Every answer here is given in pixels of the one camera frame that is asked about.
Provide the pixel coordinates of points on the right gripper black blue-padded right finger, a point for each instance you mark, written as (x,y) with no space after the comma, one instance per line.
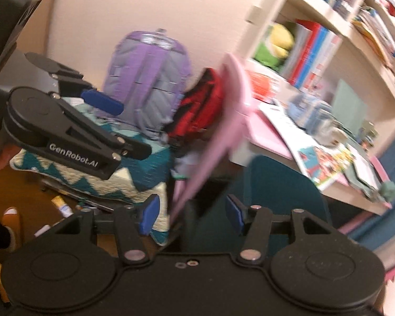
(254,223)

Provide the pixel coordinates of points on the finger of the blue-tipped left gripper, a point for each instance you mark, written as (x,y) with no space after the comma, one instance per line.
(102,102)

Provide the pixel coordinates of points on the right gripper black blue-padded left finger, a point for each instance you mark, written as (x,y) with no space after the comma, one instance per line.
(130,223)

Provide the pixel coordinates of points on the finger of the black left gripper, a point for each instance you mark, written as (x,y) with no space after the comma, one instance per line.
(131,148)

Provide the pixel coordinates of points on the white orange plastic bottle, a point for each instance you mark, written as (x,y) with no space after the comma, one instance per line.
(64,209)

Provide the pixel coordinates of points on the teal office chair back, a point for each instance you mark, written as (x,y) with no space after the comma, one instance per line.
(215,220)

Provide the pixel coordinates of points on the purple grey backpack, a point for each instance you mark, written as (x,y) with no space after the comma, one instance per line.
(148,75)

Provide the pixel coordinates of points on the red black bag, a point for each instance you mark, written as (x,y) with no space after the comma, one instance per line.
(199,109)

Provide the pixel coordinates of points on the white desk with papers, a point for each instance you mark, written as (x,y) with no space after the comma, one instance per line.
(324,167)

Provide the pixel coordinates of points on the orange slipper with white sock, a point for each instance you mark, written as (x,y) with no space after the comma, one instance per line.
(13,222)

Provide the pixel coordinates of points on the light blue pouch on desk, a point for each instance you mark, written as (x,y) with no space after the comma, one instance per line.
(308,111)

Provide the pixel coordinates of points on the pink desk chair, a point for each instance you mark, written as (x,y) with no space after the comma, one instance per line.
(243,132)

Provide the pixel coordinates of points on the yellow green plush toy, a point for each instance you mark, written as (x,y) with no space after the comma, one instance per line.
(275,47)

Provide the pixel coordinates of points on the row of colourful books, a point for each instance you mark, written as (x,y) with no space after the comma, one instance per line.
(314,47)

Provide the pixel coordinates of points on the white bookshelf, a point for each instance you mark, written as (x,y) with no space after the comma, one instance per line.
(355,61)

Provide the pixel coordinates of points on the metal bed frame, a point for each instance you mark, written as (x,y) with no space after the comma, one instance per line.
(100,203)

